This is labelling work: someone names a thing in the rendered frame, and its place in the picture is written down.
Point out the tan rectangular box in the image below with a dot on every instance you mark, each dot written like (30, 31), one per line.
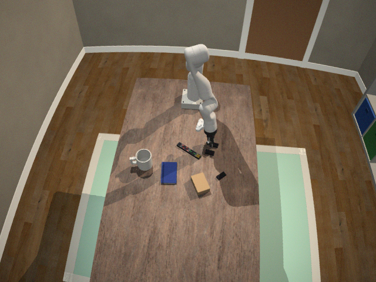
(200, 183)

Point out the grey mug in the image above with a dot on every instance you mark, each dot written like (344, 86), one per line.
(142, 155)

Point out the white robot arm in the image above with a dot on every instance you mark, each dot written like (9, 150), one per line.
(198, 87)

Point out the blue notebook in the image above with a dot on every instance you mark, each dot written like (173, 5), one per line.
(169, 173)

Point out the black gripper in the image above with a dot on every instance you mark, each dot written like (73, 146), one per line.
(210, 138)

